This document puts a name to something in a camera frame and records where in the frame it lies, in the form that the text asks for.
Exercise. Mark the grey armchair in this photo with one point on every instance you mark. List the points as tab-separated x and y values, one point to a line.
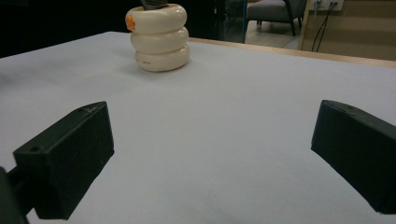
271	11

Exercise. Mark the black spatula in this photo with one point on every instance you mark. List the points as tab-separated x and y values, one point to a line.
154	3

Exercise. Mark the white table cover sheet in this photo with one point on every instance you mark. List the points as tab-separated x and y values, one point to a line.
202	140

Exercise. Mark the glass panel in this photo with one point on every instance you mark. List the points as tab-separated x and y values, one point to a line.
235	20

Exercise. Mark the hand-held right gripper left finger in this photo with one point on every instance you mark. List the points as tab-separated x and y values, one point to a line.
68	155

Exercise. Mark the cream ribbed utensil holder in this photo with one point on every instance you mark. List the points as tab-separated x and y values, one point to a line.
158	40

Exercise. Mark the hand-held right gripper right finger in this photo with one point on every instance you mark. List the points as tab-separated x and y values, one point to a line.
358	152

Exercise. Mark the white wall outlet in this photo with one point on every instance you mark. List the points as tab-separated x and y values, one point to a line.
327	3

